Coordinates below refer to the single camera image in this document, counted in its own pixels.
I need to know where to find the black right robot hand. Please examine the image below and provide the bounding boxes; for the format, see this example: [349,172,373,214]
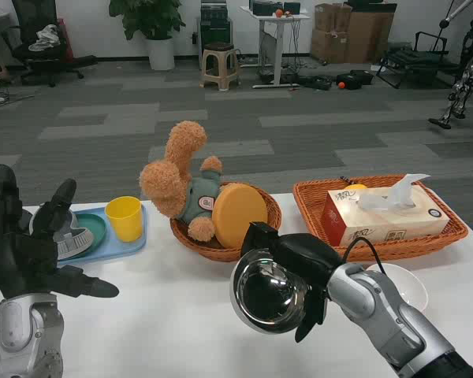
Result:
[240,221,345,343]

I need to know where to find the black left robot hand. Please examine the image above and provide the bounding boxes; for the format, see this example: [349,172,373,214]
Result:
[0,164,120,300]

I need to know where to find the shiny metal bowl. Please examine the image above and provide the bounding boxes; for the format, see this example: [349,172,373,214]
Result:
[229,250,315,335]

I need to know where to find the white translucent bowl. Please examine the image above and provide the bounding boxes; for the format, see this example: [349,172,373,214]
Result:
[365,262,430,315]

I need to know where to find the round wicker basket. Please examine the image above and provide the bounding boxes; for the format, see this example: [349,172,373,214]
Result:
[169,182,283,263]

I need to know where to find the round yellow sponge disc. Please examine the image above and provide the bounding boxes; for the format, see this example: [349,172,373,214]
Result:
[211,183,270,250]

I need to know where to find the teal green plate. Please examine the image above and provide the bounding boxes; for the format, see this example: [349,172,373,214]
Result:
[69,213,107,252]

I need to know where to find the rectangular wicker basket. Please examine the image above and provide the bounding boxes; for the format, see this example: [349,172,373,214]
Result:
[292,175,469,262]

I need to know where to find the tissue box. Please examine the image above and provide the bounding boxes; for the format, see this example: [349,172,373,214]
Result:
[321,172,451,247]

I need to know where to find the light blue plastic tray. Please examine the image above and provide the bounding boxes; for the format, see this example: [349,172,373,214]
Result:
[57,202,148,266]

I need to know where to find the yellow plastic cup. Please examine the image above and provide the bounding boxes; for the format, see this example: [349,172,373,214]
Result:
[104,195,143,243]

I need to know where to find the orange plush bunny toy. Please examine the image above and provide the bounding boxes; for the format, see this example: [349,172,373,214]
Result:
[139,120,224,242]

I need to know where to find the beige plastic stool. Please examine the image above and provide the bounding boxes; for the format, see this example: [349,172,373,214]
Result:
[199,42,240,92]

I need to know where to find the black office chair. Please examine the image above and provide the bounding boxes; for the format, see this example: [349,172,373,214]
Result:
[0,0,99,88]

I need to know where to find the white standing desk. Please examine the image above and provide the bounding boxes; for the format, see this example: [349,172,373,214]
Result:
[238,5,311,89]

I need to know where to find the black folding cart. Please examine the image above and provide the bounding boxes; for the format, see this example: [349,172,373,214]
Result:
[375,31,461,89]

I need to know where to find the stacked cardboard boxes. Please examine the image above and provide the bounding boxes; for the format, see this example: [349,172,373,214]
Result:
[310,2,398,65]

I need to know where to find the black equipment rack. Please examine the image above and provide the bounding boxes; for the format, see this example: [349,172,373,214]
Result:
[196,0,234,60]

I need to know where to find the silver humanoid robot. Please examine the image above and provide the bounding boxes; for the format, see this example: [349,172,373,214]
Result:
[428,0,473,130]

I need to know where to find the potted green plant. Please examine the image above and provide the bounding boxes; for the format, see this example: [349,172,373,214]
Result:
[108,0,187,72]

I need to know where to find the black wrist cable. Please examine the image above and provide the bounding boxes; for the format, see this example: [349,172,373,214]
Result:
[341,237,388,275]

